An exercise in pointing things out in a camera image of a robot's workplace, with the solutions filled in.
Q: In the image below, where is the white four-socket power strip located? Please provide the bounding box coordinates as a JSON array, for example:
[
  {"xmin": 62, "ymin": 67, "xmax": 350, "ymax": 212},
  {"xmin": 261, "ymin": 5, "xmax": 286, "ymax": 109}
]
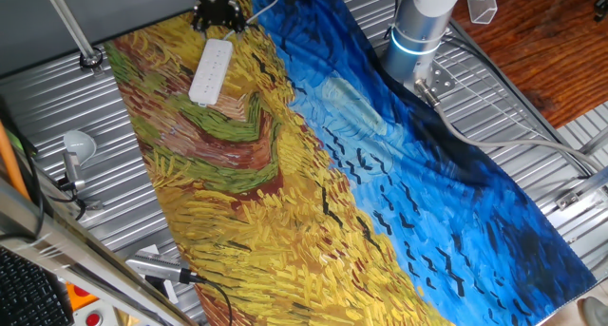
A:
[{"xmin": 188, "ymin": 38, "xmax": 235, "ymax": 106}]

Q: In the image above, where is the grey metal pole with base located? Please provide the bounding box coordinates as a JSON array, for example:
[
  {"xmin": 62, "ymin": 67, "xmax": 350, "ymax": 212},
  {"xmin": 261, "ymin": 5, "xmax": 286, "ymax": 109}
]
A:
[{"xmin": 40, "ymin": 0, "xmax": 105, "ymax": 71}]

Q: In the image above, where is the white dish-shaped stand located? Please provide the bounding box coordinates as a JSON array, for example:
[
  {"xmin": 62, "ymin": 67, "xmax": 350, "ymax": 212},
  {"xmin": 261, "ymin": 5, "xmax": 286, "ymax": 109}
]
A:
[{"xmin": 63, "ymin": 129, "xmax": 98, "ymax": 166}]

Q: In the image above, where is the Van Gogh wheatfield print cloth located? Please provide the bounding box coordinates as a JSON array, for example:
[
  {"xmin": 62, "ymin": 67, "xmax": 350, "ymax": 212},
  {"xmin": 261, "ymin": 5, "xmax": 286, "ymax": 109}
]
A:
[{"xmin": 103, "ymin": 0, "xmax": 598, "ymax": 326}]

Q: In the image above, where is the orange pole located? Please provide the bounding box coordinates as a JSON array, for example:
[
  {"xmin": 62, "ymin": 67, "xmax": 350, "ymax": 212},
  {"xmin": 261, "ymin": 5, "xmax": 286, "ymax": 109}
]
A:
[{"xmin": 0, "ymin": 121, "xmax": 32, "ymax": 201}]

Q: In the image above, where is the clear plastic cup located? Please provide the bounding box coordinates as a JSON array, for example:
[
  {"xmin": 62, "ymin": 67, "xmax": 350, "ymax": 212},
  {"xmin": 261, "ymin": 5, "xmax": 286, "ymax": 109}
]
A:
[{"xmin": 466, "ymin": 0, "xmax": 499, "ymax": 26}]

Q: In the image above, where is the orange emergency stop box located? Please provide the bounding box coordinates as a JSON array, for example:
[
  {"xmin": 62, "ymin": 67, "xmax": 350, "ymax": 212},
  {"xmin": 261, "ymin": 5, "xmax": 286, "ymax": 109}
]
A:
[{"xmin": 65, "ymin": 281, "xmax": 100, "ymax": 313}]

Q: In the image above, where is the grey box with red button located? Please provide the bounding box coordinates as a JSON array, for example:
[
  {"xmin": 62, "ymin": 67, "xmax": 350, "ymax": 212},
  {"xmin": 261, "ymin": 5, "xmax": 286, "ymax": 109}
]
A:
[{"xmin": 70, "ymin": 306, "xmax": 120, "ymax": 326}]

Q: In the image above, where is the black computer keyboard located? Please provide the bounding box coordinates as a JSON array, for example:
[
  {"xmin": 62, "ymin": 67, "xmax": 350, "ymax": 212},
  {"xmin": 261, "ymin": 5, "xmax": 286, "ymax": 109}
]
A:
[{"xmin": 0, "ymin": 246, "xmax": 76, "ymax": 326}]

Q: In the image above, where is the white rounded object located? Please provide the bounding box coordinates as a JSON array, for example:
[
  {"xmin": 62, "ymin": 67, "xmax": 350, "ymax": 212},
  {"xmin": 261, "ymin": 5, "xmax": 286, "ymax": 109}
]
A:
[{"xmin": 581, "ymin": 296, "xmax": 608, "ymax": 326}]

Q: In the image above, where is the white power strip cord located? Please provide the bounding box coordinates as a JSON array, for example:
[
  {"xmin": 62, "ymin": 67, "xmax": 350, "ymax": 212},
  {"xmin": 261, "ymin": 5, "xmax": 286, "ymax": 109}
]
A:
[{"xmin": 222, "ymin": 0, "xmax": 286, "ymax": 41}]

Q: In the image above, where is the grey camera on mount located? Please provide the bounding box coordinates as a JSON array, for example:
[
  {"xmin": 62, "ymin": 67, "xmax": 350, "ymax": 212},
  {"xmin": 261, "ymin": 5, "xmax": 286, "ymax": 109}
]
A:
[{"xmin": 60, "ymin": 150, "xmax": 87, "ymax": 193}]

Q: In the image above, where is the silver depth camera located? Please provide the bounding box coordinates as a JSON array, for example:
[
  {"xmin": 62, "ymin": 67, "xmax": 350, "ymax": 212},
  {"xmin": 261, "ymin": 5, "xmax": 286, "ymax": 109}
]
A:
[{"xmin": 124, "ymin": 251, "xmax": 194, "ymax": 285}]

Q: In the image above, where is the aluminium frame bar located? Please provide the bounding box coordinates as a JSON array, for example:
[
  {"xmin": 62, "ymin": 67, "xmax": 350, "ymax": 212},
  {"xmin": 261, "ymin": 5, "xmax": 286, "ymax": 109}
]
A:
[{"xmin": 0, "ymin": 176, "xmax": 199, "ymax": 326}]

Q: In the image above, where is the black camera cable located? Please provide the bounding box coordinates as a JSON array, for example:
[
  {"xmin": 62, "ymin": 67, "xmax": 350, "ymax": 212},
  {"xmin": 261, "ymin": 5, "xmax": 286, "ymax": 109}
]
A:
[{"xmin": 188, "ymin": 272, "xmax": 234, "ymax": 326}]

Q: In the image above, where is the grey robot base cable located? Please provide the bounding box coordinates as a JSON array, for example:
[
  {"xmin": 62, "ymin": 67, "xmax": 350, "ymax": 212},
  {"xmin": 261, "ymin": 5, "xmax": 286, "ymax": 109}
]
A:
[{"xmin": 413, "ymin": 77, "xmax": 608, "ymax": 175}]

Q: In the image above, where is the silver metal bracket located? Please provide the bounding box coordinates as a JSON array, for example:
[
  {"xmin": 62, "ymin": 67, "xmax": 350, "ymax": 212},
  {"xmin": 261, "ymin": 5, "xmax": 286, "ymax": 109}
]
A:
[{"xmin": 554, "ymin": 166, "xmax": 608, "ymax": 212}]

